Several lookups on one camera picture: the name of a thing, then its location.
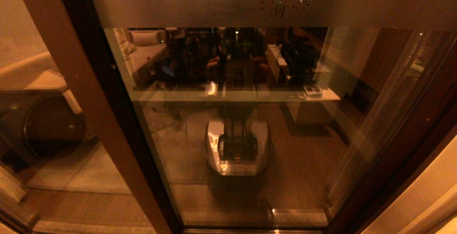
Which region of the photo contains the brown framed fixed glass panel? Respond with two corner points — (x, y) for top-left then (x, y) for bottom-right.
(0, 0), (184, 234)

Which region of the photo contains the dark brown door jamb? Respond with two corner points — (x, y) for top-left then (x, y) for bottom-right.
(352, 95), (457, 234)

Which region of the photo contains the brown framed sliding glass door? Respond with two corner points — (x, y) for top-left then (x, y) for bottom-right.
(86, 0), (457, 233)

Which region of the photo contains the dark front-load washing machine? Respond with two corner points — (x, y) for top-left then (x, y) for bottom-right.
(0, 90), (89, 161)

